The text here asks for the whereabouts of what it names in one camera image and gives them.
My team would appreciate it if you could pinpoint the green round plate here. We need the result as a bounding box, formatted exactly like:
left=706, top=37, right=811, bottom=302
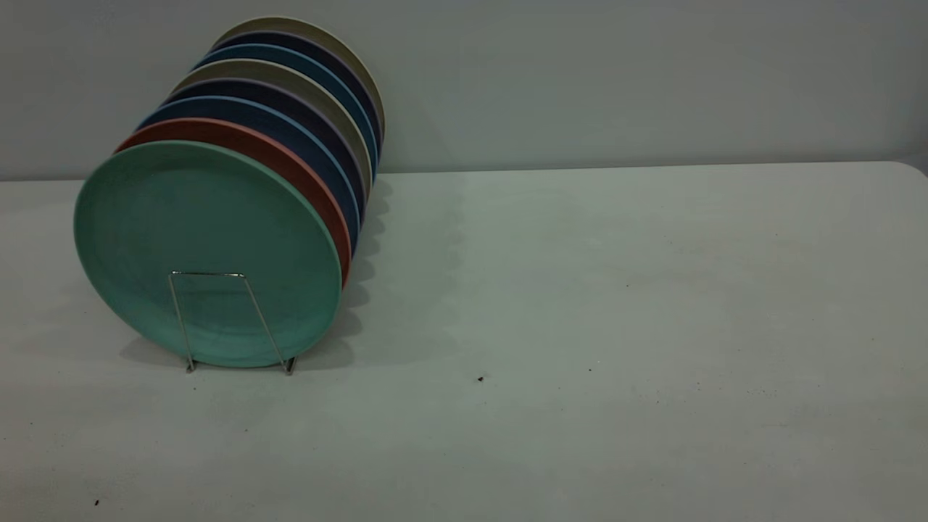
left=72, top=140, right=343, bottom=368

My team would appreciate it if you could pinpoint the red-orange round plate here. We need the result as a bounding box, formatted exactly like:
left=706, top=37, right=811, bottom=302
left=114, top=118, right=353, bottom=287

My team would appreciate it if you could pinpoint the dark purple round plate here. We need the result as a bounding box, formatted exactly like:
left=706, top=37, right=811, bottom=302
left=165, top=78, right=368, bottom=211
left=212, top=30, right=383, bottom=146

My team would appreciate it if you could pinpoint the teal blue round plate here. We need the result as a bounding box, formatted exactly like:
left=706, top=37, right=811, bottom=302
left=194, top=43, right=379, bottom=178

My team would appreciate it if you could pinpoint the beige round plate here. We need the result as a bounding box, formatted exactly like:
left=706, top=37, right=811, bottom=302
left=170, top=59, right=373, bottom=200
left=212, top=16, right=386, bottom=149

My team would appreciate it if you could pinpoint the metal wire plate rack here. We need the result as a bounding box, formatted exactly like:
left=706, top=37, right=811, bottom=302
left=168, top=271, right=297, bottom=376

